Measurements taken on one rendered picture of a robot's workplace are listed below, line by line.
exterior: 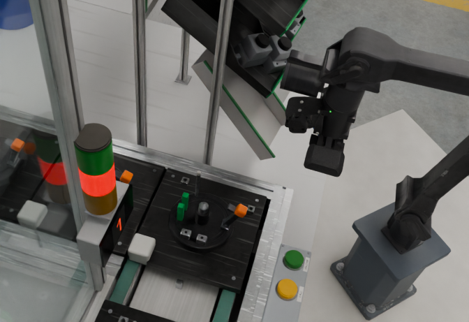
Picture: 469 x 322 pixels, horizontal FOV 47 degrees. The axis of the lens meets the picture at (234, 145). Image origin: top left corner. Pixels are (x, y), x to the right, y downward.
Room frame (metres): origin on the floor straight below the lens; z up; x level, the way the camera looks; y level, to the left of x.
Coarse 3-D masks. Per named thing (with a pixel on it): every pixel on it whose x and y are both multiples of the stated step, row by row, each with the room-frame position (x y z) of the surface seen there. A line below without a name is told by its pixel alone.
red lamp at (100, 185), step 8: (112, 168) 0.45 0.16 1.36; (80, 176) 0.43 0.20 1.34; (88, 176) 0.42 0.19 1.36; (96, 176) 0.43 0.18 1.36; (104, 176) 0.43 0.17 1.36; (112, 176) 0.44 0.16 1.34; (88, 184) 0.42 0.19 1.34; (96, 184) 0.42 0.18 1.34; (104, 184) 0.43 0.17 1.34; (112, 184) 0.44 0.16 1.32; (88, 192) 0.42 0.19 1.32; (96, 192) 0.42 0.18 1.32; (104, 192) 0.43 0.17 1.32
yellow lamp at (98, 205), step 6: (114, 186) 0.45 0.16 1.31; (84, 192) 0.43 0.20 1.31; (114, 192) 0.45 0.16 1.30; (84, 198) 0.43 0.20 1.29; (90, 198) 0.42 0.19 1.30; (96, 198) 0.42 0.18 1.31; (102, 198) 0.43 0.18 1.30; (108, 198) 0.43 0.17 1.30; (114, 198) 0.44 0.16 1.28; (84, 204) 0.43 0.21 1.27; (90, 204) 0.42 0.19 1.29; (96, 204) 0.42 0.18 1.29; (102, 204) 0.43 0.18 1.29; (108, 204) 0.43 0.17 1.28; (114, 204) 0.44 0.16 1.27; (90, 210) 0.43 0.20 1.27; (96, 210) 0.42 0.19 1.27; (102, 210) 0.43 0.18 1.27; (108, 210) 0.43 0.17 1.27
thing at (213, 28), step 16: (176, 0) 0.88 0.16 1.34; (192, 0) 0.87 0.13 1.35; (208, 0) 0.98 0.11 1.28; (176, 16) 0.88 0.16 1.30; (192, 16) 0.87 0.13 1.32; (208, 16) 0.86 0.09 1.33; (240, 16) 0.97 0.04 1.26; (192, 32) 0.87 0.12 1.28; (208, 32) 0.86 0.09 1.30; (240, 32) 0.94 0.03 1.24; (256, 32) 0.96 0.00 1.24; (208, 48) 0.85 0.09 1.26; (256, 80) 0.82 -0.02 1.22; (272, 80) 0.86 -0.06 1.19
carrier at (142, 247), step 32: (160, 192) 0.68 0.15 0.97; (192, 192) 0.70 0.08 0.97; (224, 192) 0.71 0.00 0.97; (160, 224) 0.60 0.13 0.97; (192, 224) 0.60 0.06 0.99; (256, 224) 0.64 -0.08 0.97; (128, 256) 0.52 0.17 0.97; (160, 256) 0.53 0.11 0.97; (192, 256) 0.54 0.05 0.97; (224, 256) 0.55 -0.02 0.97; (224, 288) 0.49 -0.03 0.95
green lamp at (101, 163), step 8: (80, 152) 0.43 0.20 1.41; (88, 152) 0.43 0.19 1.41; (96, 152) 0.43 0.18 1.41; (104, 152) 0.43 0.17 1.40; (112, 152) 0.45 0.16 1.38; (80, 160) 0.43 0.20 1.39; (88, 160) 0.42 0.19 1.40; (96, 160) 0.43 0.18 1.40; (104, 160) 0.43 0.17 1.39; (112, 160) 0.45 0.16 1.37; (80, 168) 0.43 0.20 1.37; (88, 168) 0.42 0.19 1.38; (96, 168) 0.43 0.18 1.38; (104, 168) 0.43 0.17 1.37
